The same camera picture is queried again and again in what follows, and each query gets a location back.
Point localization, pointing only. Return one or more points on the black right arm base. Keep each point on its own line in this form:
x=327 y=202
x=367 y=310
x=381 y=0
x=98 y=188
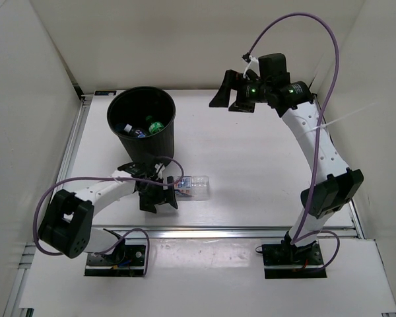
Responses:
x=281 y=261

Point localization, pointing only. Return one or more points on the clear water bottle orange label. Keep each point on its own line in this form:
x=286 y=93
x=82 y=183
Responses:
x=193 y=188

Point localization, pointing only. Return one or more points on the black ribbed plastic bin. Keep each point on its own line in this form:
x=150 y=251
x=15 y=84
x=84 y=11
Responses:
x=132 y=106

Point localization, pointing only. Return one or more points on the aluminium table frame rail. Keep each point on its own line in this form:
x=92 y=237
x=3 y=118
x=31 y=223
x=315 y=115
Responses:
x=203 y=260

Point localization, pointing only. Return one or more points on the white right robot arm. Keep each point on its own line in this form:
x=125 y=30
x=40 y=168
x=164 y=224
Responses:
x=333 y=182

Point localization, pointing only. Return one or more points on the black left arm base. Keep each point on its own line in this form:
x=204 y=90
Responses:
x=127 y=259

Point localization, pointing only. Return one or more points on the green soda bottle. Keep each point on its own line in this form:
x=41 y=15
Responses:
x=154 y=126

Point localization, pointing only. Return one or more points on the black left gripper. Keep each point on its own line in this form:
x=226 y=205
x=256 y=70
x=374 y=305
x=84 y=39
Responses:
x=148 y=203

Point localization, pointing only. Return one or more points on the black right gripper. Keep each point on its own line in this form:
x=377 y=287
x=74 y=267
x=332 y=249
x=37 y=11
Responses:
x=233 y=80

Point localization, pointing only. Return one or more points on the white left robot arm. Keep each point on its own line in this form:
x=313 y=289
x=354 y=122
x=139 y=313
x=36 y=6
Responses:
x=62 y=222

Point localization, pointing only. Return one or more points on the clear bottle blue label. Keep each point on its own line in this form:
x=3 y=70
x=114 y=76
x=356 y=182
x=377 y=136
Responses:
x=139 y=133

